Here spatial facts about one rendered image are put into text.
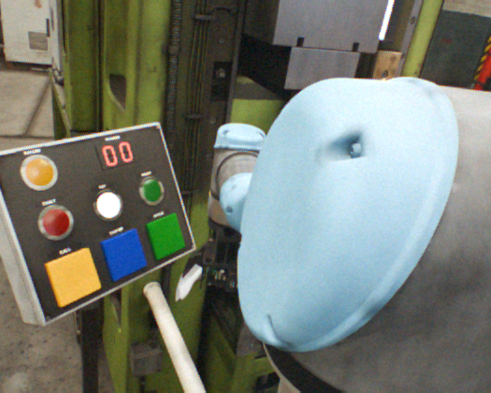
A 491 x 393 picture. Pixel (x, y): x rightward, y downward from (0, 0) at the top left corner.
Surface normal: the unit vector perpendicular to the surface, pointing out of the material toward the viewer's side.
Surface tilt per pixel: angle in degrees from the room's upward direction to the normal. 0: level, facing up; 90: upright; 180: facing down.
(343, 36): 90
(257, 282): 80
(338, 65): 90
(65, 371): 0
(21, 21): 90
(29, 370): 0
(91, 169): 60
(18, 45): 90
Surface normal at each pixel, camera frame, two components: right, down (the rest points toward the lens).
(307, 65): 0.43, 0.46
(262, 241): -0.95, -0.18
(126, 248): 0.73, -0.11
